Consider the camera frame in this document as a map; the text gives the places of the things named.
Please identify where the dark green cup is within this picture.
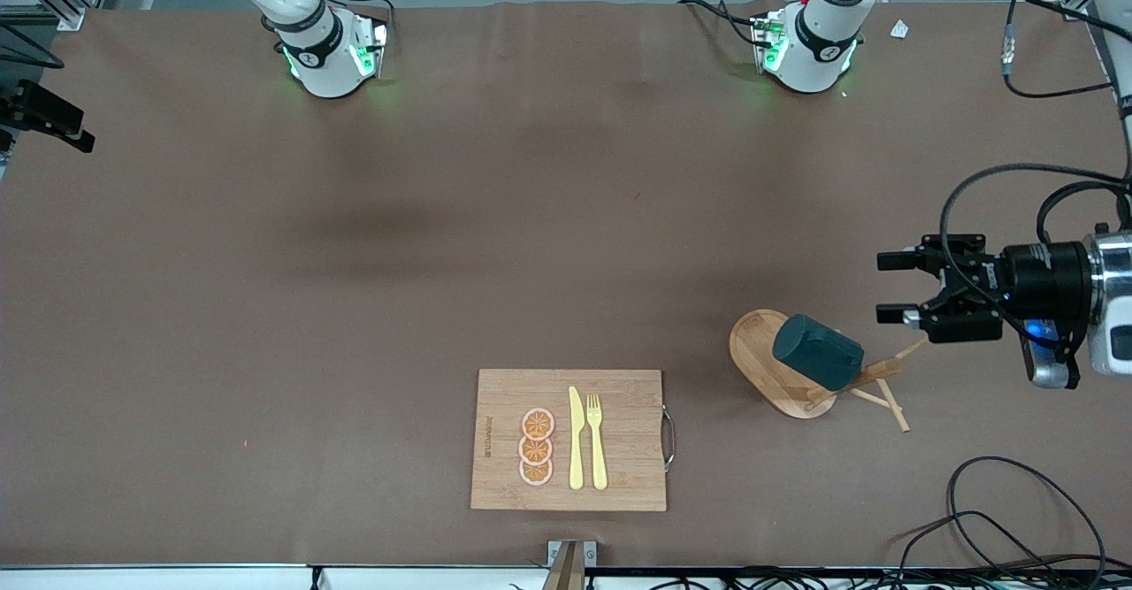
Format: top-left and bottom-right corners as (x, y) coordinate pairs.
(772, 313), (865, 392)

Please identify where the wooden cup rack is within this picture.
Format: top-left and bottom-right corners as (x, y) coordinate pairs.
(729, 309), (931, 433)

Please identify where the brown table cover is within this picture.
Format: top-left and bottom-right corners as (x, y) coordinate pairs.
(0, 0), (1132, 569)

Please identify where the bamboo cutting board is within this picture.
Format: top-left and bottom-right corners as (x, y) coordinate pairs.
(470, 369), (677, 513)

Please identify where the yellow plastic fork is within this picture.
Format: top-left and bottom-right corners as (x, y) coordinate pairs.
(586, 393), (609, 491)

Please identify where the yellow plastic knife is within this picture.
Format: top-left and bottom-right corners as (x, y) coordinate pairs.
(569, 386), (586, 491)

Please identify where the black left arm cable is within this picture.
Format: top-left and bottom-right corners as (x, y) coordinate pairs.
(939, 0), (1132, 370)

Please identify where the black looped floor cable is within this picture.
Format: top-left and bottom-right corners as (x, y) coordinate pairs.
(946, 456), (1108, 578)

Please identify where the thin black floor cable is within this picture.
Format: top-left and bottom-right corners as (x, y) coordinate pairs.
(889, 510), (1075, 590)

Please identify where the black base power cable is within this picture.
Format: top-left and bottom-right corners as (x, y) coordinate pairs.
(678, 0), (763, 48)

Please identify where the metal mounting bracket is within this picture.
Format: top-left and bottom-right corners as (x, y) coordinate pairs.
(547, 540), (598, 569)

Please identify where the white table edge rail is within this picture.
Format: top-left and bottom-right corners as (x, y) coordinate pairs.
(0, 563), (547, 590)

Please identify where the brown camera post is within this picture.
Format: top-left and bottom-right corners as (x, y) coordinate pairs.
(541, 543), (586, 590)

